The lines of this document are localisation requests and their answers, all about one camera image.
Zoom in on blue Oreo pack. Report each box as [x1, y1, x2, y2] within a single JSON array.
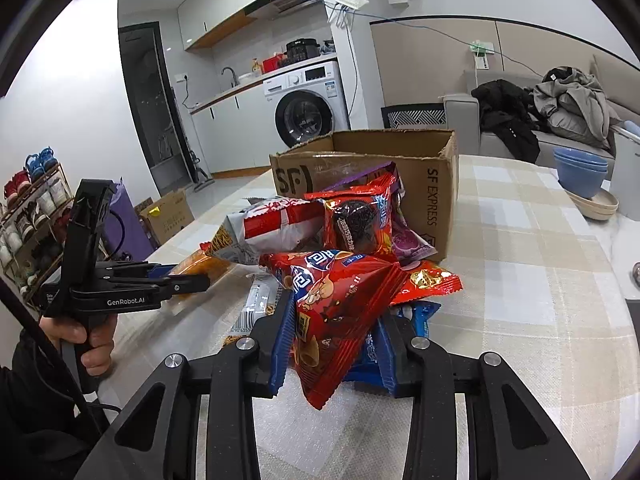
[[343, 300, 440, 398]]

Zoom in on brown SF cardboard box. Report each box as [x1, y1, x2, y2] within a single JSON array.
[[269, 128, 460, 264]]

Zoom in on orange snack bag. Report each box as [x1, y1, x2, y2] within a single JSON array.
[[169, 242, 232, 284]]

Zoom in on black jacket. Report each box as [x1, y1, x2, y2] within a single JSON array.
[[471, 79, 540, 162]]

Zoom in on left hand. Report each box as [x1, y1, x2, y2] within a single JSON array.
[[39, 314, 117, 377]]

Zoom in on wooden shoe rack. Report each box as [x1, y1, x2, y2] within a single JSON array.
[[1, 164, 74, 310]]

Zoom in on small cardboard box on floor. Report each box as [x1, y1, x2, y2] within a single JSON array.
[[134, 190, 194, 247]]

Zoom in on red gold small packet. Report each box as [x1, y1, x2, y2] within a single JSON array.
[[390, 260, 463, 306]]

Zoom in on red triangular snack bag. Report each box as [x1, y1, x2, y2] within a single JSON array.
[[259, 249, 406, 410]]

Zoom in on blue stacked bowls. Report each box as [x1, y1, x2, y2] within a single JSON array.
[[553, 148, 608, 198]]

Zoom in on white red noodle snack bag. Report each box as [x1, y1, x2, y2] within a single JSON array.
[[210, 196, 324, 266]]

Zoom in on red Oreo snack pack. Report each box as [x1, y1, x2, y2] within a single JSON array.
[[304, 172, 397, 261]]

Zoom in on beige plate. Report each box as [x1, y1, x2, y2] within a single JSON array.
[[565, 188, 618, 221]]

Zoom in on range hood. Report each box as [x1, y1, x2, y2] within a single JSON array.
[[244, 0, 321, 21]]

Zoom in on white striped snack packet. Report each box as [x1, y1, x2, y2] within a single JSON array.
[[224, 273, 282, 346]]

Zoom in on white electric kettle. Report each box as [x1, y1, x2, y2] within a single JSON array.
[[610, 122, 640, 221]]

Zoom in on dark door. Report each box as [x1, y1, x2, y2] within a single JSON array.
[[118, 22, 195, 196]]

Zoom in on grey jacket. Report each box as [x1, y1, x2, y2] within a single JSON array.
[[533, 66, 620, 152]]

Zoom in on checkered tablecloth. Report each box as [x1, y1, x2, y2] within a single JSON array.
[[98, 154, 632, 480]]

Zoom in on white front-load washing machine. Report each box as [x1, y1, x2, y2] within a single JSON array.
[[262, 58, 350, 148]]

